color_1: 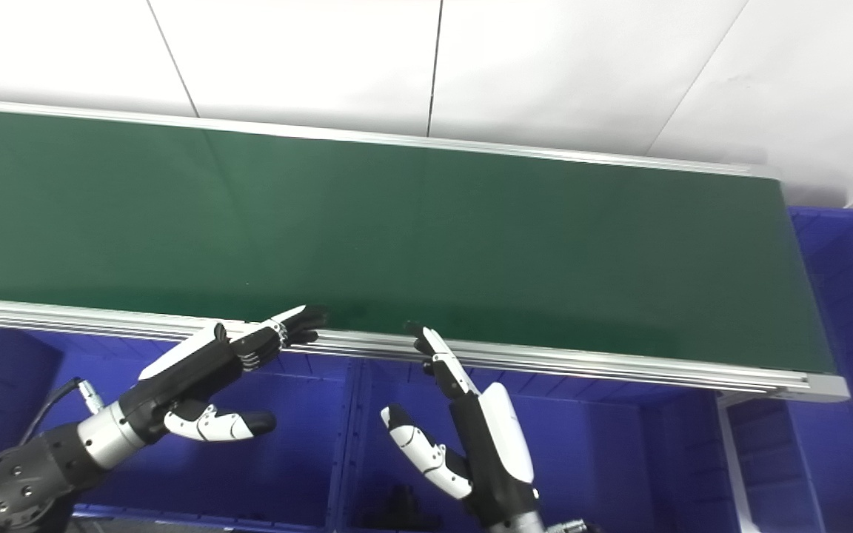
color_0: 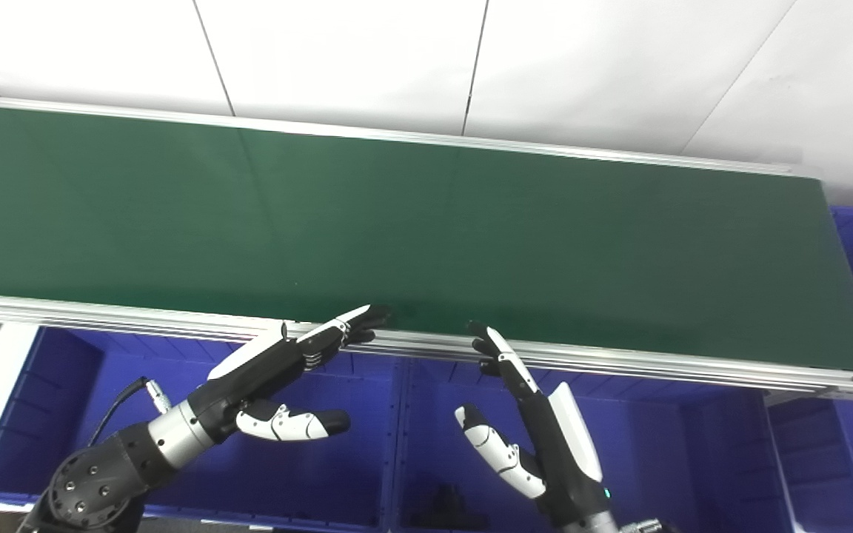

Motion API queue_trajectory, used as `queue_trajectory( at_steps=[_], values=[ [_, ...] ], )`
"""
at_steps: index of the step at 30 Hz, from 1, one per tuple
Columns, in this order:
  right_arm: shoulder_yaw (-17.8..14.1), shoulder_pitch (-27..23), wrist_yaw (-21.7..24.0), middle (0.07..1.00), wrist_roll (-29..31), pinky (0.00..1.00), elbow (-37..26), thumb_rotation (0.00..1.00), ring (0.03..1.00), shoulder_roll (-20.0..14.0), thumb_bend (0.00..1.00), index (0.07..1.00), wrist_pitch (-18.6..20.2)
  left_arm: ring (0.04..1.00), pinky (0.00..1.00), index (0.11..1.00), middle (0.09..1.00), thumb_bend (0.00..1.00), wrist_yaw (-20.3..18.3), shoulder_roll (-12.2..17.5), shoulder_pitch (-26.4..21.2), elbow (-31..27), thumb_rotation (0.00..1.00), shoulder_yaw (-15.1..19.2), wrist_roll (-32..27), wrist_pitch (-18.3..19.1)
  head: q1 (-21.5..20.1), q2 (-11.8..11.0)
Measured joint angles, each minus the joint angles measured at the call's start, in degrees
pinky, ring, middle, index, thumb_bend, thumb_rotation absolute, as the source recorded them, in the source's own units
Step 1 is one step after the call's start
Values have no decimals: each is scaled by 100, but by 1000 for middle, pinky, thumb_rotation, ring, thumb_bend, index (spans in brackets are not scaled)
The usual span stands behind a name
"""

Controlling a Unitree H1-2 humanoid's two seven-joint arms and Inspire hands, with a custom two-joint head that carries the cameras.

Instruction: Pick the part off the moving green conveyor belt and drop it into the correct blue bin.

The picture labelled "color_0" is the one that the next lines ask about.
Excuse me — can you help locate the black part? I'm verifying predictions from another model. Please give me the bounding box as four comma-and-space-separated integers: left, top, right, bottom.
412, 485, 490, 530

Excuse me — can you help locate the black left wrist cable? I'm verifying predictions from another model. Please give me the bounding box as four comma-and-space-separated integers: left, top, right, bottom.
88, 378, 173, 449

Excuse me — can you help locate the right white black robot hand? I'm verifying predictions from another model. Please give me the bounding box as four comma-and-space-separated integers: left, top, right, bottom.
455, 321, 616, 530

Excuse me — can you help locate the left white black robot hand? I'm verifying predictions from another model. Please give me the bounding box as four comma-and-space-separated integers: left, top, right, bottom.
188, 304, 392, 445

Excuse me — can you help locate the green conveyor belt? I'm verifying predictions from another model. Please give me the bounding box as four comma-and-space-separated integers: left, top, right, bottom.
0, 102, 853, 373
0, 93, 853, 404

